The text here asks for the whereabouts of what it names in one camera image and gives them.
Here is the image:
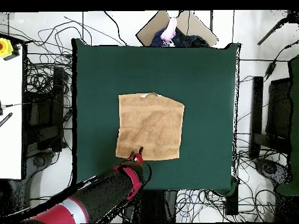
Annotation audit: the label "orange terry towel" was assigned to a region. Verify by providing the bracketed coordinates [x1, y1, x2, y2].
[115, 92, 185, 162]

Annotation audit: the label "dark blue laundry pile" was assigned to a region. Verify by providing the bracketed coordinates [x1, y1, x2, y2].
[150, 27, 211, 48]

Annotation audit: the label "pink cloth item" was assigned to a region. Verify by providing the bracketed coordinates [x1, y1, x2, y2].
[159, 17, 178, 46]

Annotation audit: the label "black flat panel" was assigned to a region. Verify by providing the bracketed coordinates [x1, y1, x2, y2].
[266, 78, 293, 138]

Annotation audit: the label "dark green table cloth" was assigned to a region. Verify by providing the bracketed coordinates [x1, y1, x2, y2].
[71, 38, 241, 195]

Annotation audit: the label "black equipment box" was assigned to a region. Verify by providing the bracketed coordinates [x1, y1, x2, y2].
[25, 66, 67, 152]

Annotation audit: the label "brown cardboard box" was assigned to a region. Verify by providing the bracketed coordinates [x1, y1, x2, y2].
[135, 10, 219, 48]

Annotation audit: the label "black upright bar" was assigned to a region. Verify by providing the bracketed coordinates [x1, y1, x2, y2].
[250, 76, 264, 160]

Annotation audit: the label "white side table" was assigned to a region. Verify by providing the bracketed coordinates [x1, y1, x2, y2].
[0, 44, 24, 180]

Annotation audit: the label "yellow emergency stop button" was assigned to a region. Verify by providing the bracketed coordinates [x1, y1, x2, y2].
[0, 37, 14, 58]

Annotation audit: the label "black thin rod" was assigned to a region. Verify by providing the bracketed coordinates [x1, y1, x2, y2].
[256, 10, 299, 46]

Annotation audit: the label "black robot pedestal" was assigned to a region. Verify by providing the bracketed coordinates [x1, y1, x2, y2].
[123, 190, 178, 223]

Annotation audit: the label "blue and black cables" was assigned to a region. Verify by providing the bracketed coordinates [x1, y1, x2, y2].
[176, 188, 226, 222]

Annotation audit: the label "grey round pedestal foot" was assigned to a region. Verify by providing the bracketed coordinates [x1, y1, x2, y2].
[254, 158, 293, 186]
[25, 151, 57, 171]

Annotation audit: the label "black tangled cable bundle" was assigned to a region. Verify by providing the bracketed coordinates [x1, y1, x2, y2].
[235, 139, 281, 222]

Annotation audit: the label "black loose floor cables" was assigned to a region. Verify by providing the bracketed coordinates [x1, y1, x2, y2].
[23, 16, 74, 94]

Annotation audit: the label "black power adapter cable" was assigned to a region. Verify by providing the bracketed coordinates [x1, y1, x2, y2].
[263, 41, 299, 81]

